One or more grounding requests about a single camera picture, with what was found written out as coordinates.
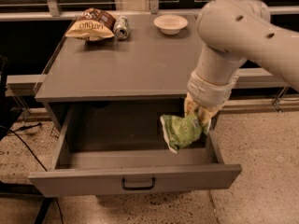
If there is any grey cabinet with counter top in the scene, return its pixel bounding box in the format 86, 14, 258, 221
33, 13, 232, 133

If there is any white bowl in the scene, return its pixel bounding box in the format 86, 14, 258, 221
154, 14, 188, 35

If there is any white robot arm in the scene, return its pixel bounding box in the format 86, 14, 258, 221
187, 0, 299, 125

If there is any black object at left edge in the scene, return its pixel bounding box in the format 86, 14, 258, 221
0, 55, 21, 141

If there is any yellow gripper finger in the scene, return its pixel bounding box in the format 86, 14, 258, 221
184, 93, 199, 116
197, 105, 222, 126

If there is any green jalapeno chip bag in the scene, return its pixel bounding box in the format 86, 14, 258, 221
160, 114, 211, 154

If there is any grey open top drawer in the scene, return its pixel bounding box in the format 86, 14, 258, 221
29, 100, 241, 197

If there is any black drawer handle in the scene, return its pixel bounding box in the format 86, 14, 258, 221
121, 177, 156, 191

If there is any brown chip bag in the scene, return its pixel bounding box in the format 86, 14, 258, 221
65, 8, 116, 41

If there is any silver soda can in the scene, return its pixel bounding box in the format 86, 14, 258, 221
113, 16, 130, 40

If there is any black floor cable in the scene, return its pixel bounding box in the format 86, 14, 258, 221
0, 121, 64, 224

